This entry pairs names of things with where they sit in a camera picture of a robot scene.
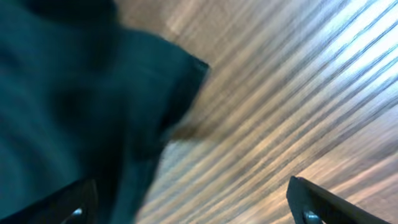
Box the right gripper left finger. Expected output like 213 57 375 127
1 180 98 224

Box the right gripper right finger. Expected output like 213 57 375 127
286 176 388 224

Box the black t-shirt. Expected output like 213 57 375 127
1 1 210 223

